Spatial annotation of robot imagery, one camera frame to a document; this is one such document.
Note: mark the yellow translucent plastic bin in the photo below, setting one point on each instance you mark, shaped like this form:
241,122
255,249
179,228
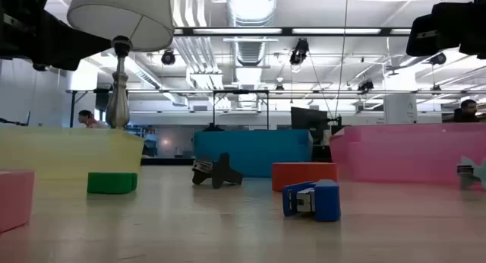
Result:
68,153

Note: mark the black monitor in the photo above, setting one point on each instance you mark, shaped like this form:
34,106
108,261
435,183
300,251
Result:
308,120

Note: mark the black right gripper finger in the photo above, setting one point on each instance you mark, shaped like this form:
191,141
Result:
419,44

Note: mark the black ceiling-hung camera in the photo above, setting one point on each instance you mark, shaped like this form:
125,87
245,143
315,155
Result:
366,86
300,52
168,57
439,59

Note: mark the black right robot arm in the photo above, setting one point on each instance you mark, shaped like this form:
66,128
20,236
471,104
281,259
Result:
474,23

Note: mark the silver ventilation duct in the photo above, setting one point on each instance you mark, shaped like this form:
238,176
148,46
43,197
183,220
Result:
251,12

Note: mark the pink tape roll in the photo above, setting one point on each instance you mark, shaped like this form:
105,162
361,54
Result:
15,198

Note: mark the teal blue plastic bin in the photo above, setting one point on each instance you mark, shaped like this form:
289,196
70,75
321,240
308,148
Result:
250,153

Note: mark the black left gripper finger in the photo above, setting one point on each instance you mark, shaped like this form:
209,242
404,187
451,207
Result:
87,46

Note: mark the silver table lamp white shade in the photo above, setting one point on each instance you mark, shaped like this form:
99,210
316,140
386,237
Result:
121,16

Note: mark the orange-red tape roll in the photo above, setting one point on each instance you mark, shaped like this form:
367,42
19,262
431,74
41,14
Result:
303,173

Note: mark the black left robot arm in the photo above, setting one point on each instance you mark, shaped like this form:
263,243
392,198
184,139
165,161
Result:
19,23

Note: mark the green stapler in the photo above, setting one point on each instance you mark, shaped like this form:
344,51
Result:
112,183

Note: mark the pink translucent plastic bin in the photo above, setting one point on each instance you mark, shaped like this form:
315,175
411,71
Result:
402,153

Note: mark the black background rig frame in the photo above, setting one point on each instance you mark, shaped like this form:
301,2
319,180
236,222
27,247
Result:
240,91

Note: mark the person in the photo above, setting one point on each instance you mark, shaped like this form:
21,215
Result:
467,113
89,119

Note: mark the black aluminium rig frame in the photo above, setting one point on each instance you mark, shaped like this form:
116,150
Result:
284,31

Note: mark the teal staple remover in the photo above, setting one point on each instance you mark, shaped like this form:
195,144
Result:
474,172

